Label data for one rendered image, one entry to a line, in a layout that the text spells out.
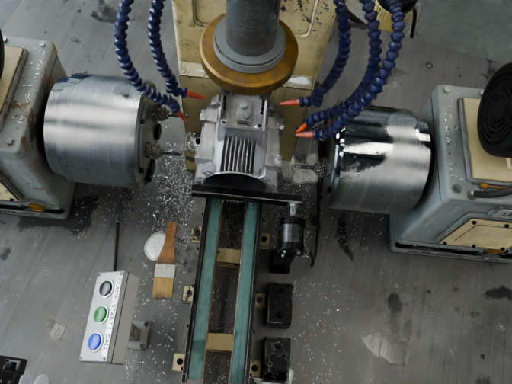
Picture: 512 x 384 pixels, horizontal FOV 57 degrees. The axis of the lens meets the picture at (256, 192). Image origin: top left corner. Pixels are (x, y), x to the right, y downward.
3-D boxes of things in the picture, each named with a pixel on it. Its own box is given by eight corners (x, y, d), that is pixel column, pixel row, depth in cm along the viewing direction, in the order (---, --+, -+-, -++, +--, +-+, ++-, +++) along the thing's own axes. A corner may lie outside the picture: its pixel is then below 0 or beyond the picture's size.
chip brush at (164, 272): (162, 222, 127) (162, 221, 127) (181, 223, 128) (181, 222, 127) (151, 299, 119) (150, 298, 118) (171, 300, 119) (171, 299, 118)
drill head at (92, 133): (40, 106, 126) (1, 40, 103) (177, 121, 127) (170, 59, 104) (12, 192, 115) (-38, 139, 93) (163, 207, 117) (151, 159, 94)
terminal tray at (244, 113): (222, 99, 112) (222, 80, 106) (267, 104, 113) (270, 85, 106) (216, 142, 107) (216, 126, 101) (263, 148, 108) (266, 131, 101)
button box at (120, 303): (114, 278, 100) (96, 271, 96) (141, 276, 97) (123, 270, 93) (97, 364, 93) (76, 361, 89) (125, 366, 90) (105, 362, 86)
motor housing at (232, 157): (205, 131, 126) (203, 87, 109) (276, 139, 127) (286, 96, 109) (195, 200, 118) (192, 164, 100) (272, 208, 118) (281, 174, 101)
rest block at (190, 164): (188, 151, 137) (186, 129, 126) (212, 153, 137) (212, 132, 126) (186, 169, 134) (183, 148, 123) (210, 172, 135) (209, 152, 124)
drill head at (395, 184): (289, 132, 128) (304, 74, 106) (437, 148, 130) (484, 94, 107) (283, 219, 118) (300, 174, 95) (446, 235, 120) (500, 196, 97)
